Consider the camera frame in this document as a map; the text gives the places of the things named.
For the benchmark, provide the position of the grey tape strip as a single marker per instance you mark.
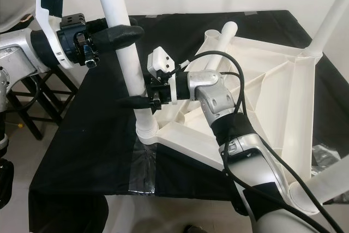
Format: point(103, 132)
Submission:
point(251, 12)

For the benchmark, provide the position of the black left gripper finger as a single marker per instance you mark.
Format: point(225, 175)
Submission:
point(117, 36)

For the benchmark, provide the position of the clear plastic bag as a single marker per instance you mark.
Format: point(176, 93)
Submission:
point(144, 173)

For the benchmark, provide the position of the black tablecloth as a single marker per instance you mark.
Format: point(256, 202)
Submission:
point(87, 145)

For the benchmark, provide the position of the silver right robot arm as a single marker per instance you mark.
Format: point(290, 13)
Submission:
point(212, 91)

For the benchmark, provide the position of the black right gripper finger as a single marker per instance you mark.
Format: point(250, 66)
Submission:
point(136, 102)

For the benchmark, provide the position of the clear tape patch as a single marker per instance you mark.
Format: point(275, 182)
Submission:
point(327, 157)

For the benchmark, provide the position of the black round stool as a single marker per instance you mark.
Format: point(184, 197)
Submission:
point(35, 124)

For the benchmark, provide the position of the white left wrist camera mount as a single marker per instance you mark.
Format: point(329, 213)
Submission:
point(46, 25)

